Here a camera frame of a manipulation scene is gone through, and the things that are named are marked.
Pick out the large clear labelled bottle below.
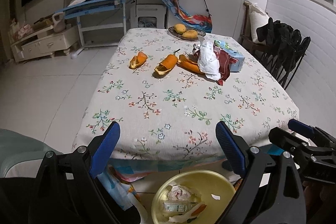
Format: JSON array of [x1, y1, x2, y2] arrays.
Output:
[[162, 201, 200, 214]]

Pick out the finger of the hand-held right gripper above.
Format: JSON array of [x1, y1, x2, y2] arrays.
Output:
[[268, 126, 306, 152], [287, 119, 326, 139]]

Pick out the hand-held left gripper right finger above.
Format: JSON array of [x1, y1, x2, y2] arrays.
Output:
[[215, 121, 306, 224]]

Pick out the blue study desk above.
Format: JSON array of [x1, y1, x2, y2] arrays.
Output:
[[62, 0, 135, 60]]

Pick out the white papers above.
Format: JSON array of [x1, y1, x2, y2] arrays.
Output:
[[68, 0, 92, 7]]

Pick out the cream television stand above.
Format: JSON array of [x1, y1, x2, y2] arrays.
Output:
[[10, 25, 79, 63]]

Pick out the pinkish tissue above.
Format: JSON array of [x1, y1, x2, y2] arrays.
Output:
[[165, 185, 198, 201]]

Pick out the white pillow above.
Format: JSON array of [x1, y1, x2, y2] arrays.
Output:
[[248, 2, 269, 43]]

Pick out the red snack wrapper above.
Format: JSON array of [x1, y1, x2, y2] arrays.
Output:
[[192, 43, 238, 85]]

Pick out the dark fruit plate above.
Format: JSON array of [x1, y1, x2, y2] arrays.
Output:
[[168, 26, 206, 42]]

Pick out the pink kettlebell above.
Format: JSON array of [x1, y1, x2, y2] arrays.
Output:
[[52, 12, 66, 33]]

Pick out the floral tablecloth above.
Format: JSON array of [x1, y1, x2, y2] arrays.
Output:
[[72, 28, 300, 161]]

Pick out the orange fruit peel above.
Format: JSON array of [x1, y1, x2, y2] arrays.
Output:
[[178, 54, 205, 75], [129, 51, 149, 69], [154, 49, 181, 79], [188, 203, 208, 217]]

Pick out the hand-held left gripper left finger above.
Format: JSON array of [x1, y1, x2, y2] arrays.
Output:
[[29, 121, 121, 224]]

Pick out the colourful hanging bag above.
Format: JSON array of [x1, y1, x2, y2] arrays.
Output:
[[159, 0, 213, 33]]

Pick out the pink floral box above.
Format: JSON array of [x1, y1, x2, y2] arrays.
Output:
[[10, 23, 32, 39]]

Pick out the yellow plastic basin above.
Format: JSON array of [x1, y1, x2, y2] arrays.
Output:
[[151, 170, 237, 224]]

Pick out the black folding chair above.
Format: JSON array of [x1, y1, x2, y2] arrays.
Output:
[[262, 38, 311, 90]]

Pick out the white plastic stool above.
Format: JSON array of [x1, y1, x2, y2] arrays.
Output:
[[130, 4, 168, 30]]

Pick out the pale green plastic chair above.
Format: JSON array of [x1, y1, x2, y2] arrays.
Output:
[[0, 128, 63, 178]]

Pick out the light blue tissue box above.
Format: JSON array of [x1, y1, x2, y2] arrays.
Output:
[[214, 40, 244, 73]]

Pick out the person's dark trousers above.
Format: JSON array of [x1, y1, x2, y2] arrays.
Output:
[[0, 177, 142, 224]]

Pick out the wooden chair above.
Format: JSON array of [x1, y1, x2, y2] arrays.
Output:
[[240, 1, 263, 54]]

